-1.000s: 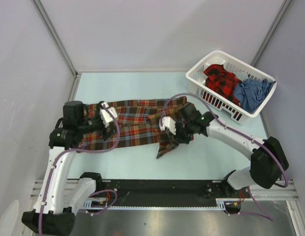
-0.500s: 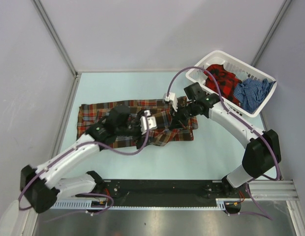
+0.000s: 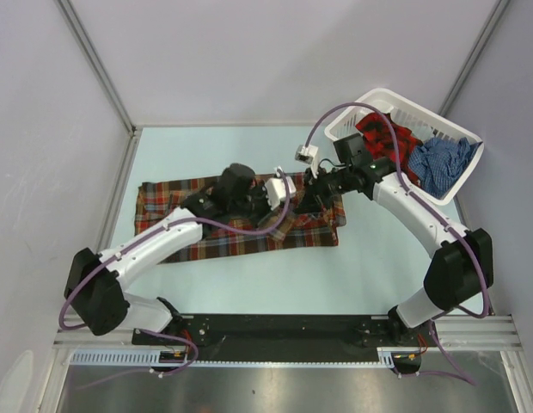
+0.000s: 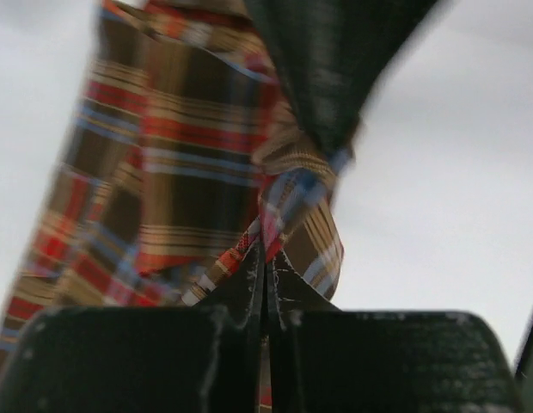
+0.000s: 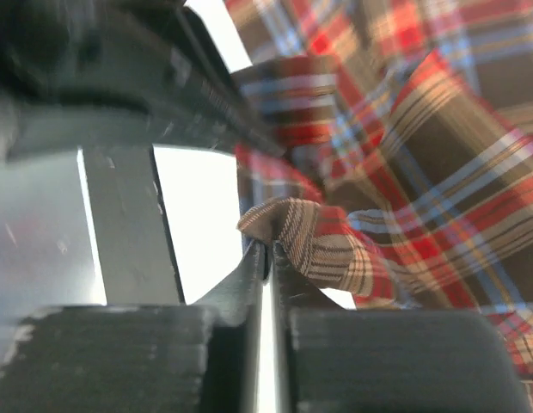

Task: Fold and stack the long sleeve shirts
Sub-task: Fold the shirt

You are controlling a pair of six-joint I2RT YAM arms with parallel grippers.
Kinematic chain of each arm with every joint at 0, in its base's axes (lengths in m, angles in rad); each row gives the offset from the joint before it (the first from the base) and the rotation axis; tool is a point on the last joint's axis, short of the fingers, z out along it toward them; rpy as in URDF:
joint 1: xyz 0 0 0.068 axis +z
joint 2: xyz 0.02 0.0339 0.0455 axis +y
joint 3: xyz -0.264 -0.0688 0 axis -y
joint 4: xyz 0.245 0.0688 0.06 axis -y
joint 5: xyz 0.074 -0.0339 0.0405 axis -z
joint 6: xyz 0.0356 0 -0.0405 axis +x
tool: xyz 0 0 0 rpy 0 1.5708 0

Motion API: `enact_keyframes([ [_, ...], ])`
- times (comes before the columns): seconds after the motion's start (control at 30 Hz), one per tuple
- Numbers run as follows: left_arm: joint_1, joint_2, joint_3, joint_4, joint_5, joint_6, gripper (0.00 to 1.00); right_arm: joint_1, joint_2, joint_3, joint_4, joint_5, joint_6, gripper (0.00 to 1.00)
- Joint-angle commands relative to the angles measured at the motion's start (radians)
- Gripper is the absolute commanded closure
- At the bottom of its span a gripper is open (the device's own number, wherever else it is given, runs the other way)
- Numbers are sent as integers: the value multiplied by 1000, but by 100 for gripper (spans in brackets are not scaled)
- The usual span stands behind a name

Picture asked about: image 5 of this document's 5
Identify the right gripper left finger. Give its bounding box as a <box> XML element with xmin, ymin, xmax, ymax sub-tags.
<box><xmin>0</xmin><ymin>243</ymin><xmax>268</xmax><ymax>412</ymax></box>

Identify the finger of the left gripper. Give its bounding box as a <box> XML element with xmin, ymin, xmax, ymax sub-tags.
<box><xmin>78</xmin><ymin>147</ymin><xmax>185</xmax><ymax>305</ymax></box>

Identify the brown red plaid shirt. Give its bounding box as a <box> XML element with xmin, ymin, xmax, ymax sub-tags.
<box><xmin>226</xmin><ymin>1</ymin><xmax>533</xmax><ymax>406</ymax></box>

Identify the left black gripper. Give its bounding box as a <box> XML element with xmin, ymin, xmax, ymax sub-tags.
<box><xmin>0</xmin><ymin>1</ymin><xmax>285</xmax><ymax>161</ymax></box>

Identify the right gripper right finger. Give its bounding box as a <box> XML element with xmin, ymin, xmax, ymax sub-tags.
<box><xmin>273</xmin><ymin>244</ymin><xmax>530</xmax><ymax>412</ymax></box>

